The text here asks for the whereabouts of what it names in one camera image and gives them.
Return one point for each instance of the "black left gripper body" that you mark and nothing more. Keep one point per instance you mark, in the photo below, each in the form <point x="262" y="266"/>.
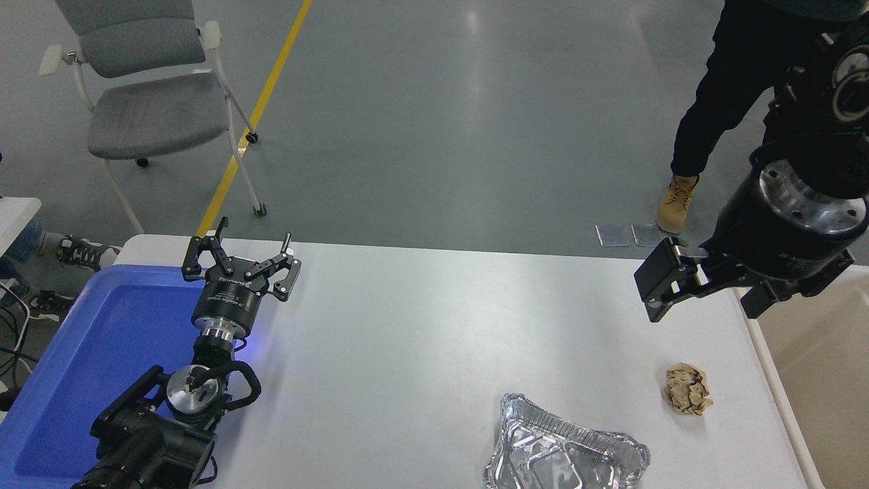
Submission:
<point x="227" y="302"/>

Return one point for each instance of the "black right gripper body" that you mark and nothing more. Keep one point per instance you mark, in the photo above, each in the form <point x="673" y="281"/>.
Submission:
<point x="760" y="234"/>

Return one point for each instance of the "silver foil tray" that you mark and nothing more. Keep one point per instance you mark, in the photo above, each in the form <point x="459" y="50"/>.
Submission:
<point x="563" y="455"/>

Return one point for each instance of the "silver floor plate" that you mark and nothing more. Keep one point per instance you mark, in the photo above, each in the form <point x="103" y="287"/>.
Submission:
<point x="613" y="235"/>
<point x="645" y="236"/>

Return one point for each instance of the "large pale bin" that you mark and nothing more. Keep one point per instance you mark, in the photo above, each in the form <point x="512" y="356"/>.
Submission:
<point x="821" y="380"/>

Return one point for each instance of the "crumpled tan paper ball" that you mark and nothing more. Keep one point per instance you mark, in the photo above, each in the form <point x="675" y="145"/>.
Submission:
<point x="687" y="390"/>

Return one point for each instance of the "person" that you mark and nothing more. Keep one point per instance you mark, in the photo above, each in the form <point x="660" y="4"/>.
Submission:
<point x="733" y="81"/>
<point x="85" y="252"/>

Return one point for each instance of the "blue plastic tray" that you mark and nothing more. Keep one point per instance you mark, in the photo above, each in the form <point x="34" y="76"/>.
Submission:
<point x="102" y="339"/>

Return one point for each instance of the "small white table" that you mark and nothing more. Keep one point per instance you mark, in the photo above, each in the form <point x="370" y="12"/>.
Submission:
<point x="15" y="219"/>

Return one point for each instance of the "grey chair with white frame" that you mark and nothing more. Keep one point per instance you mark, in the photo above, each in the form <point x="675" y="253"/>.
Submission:
<point x="156" y="112"/>

